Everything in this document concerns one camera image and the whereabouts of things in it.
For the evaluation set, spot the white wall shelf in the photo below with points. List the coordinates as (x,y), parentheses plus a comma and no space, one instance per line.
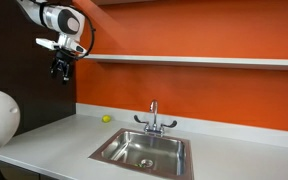
(241,63)

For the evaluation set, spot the stainless steel sink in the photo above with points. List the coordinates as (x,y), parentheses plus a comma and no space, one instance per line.
(171,156)

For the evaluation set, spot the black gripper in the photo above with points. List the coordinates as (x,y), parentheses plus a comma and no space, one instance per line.
(61,63)

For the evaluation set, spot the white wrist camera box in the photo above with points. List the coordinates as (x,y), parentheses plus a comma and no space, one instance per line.
(64,42)

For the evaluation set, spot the yellow-green ball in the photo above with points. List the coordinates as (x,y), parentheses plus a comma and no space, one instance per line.
(106,118)

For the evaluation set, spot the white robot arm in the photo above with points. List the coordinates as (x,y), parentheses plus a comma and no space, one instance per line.
(65,20)

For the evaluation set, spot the green granola bar packet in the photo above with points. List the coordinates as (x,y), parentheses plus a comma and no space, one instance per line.
(138,165)

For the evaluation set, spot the chrome faucet with black handles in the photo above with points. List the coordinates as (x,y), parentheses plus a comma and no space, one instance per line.
(155,128)

